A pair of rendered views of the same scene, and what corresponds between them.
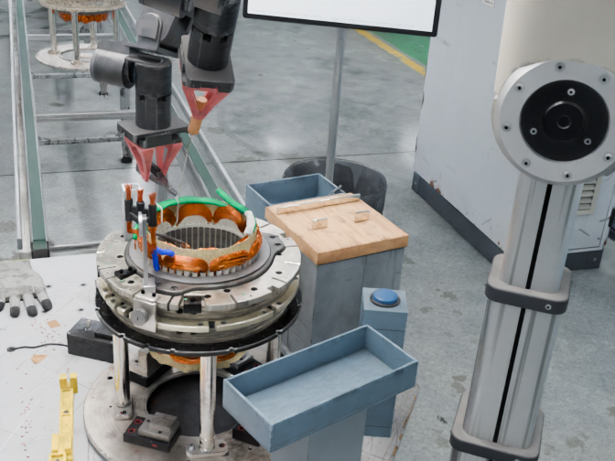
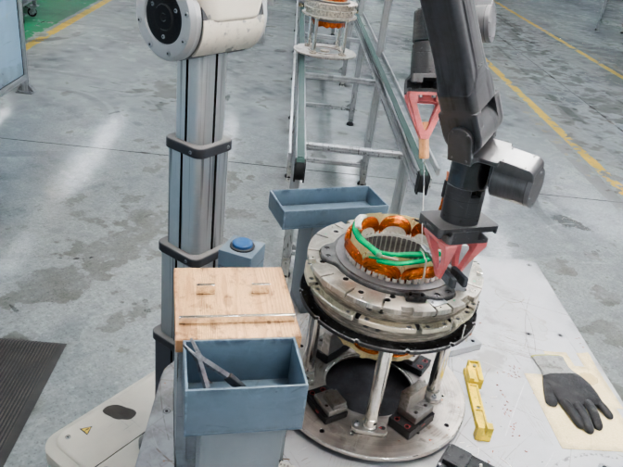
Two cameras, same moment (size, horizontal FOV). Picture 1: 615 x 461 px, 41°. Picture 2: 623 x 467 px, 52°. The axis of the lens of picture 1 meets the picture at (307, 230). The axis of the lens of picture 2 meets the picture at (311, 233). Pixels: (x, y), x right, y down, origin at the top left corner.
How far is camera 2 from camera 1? 2.18 m
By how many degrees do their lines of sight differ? 123
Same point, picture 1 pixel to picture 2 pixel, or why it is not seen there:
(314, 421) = (341, 195)
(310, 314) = not seen: hidden behind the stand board
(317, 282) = not seen: hidden behind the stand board
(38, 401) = (505, 434)
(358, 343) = (290, 220)
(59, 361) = not seen: outside the picture
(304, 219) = (267, 308)
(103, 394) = (450, 409)
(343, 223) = (228, 294)
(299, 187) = (219, 401)
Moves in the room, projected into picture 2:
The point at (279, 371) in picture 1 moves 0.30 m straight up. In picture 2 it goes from (350, 215) to (373, 81)
